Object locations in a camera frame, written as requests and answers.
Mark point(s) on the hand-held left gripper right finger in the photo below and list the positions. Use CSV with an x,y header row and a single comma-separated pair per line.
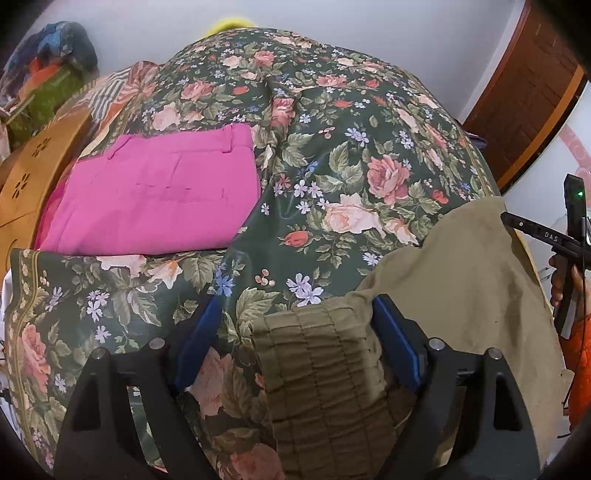
x,y
398,341

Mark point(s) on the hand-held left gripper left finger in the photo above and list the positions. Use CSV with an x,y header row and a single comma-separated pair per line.
x,y
199,336

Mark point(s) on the olive green pants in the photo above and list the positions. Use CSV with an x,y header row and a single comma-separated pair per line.
x,y
443,295

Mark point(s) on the folded pink pants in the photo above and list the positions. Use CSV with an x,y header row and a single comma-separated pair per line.
x,y
152,191

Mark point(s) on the person's right hand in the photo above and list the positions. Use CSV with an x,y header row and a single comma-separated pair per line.
x,y
559,281

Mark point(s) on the person's orange clothing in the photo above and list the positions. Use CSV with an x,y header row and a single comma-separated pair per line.
x,y
581,355

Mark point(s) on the brown wooden door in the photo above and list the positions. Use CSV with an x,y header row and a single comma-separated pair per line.
x,y
526,87

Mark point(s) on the floral bed cover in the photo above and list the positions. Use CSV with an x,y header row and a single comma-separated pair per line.
x,y
323,152

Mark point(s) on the wooden headboard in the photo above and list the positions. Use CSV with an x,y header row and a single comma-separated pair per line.
x,y
32,161

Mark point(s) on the striped patterned cloth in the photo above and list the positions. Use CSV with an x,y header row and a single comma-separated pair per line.
x,y
117,92

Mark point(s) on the pile of colourful clothes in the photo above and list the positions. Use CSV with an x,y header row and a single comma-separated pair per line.
x,y
44,69

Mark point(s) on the yellow cloth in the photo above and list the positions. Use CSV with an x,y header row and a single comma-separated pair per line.
x,y
229,23

